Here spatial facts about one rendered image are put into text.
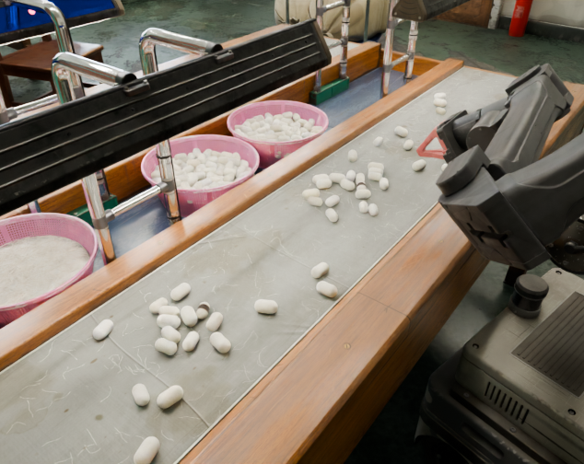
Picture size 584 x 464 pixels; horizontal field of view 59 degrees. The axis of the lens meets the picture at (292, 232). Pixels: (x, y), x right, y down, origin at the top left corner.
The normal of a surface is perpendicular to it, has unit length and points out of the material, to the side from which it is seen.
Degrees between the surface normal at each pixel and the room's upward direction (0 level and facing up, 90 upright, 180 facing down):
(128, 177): 90
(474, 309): 0
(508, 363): 0
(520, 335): 0
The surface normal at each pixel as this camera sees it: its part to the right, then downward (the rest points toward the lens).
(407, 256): 0.00, -0.81
